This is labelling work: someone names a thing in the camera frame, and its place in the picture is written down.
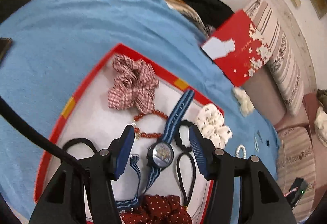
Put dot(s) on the cream knitted scrunchie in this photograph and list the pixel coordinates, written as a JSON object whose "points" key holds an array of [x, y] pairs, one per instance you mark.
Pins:
{"points": [[242, 100]]}

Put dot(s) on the white crumpled cloth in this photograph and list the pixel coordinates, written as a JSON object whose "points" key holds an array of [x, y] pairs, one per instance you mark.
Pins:
{"points": [[320, 122]]}

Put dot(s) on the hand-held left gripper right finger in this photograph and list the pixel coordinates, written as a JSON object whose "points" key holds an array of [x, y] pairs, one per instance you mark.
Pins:
{"points": [[200, 152]]}

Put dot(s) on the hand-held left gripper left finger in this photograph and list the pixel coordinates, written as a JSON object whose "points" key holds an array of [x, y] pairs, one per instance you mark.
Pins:
{"points": [[125, 150]]}

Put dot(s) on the long striped floral pillow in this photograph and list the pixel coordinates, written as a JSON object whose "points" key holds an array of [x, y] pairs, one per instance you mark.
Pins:
{"points": [[283, 65]]}

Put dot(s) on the white cherry print scrunchie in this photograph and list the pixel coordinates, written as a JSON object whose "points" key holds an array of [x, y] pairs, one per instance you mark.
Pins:
{"points": [[212, 119]]}

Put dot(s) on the metal hair clip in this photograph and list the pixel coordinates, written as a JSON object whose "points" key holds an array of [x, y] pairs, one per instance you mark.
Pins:
{"points": [[259, 135]]}

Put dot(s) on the olive green cloth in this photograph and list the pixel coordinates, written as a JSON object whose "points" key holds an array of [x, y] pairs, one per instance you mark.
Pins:
{"points": [[322, 99]]}

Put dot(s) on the red polka dot scrunchie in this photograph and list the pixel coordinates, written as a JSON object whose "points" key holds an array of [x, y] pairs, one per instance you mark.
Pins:
{"points": [[158, 210]]}

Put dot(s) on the navy striped hair band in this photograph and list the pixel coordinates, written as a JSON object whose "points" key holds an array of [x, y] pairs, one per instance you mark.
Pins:
{"points": [[126, 204]]}

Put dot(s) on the red plaid scrunchie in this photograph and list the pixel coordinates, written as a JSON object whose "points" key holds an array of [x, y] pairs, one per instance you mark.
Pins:
{"points": [[132, 81]]}

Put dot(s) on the pink sofa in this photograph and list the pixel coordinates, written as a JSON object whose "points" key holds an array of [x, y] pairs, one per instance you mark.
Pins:
{"points": [[265, 96]]}

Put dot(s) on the red box tray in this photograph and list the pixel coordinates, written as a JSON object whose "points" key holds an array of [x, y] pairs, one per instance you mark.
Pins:
{"points": [[89, 122]]}

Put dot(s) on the red floral gift box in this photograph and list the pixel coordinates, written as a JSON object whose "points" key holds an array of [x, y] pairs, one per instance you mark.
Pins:
{"points": [[237, 42]]}

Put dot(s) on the dark flat object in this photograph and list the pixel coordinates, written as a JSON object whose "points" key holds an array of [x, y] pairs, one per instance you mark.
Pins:
{"points": [[5, 46]]}

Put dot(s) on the blue blanket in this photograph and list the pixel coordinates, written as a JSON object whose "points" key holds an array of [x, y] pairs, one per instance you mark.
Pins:
{"points": [[76, 22]]}

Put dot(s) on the beige wall switch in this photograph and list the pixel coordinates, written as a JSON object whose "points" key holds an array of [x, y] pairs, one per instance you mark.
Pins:
{"points": [[295, 0]]}

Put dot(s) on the black elastic hair loop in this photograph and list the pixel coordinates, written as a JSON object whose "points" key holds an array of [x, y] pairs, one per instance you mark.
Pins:
{"points": [[76, 139]]}

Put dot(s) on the square striped floral pillow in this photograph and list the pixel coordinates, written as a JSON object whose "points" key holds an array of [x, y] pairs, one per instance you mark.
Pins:
{"points": [[293, 152]]}

